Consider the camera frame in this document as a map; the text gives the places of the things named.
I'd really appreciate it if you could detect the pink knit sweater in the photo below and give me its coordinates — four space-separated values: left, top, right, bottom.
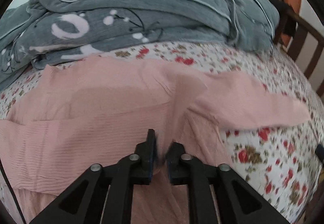
1 56 310 223

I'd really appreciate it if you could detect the floral bed sheet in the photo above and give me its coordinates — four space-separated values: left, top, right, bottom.
0 41 324 224

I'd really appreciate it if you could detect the black garment on footboard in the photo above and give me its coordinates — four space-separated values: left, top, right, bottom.
269 0 296 37

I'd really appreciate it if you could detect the wooden bed footboard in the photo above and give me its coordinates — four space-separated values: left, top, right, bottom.
273 2 324 80

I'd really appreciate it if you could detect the grey patterned quilt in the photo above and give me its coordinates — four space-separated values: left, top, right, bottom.
1 0 279 89

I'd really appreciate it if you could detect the black cable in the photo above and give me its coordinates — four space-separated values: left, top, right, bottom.
0 160 26 224

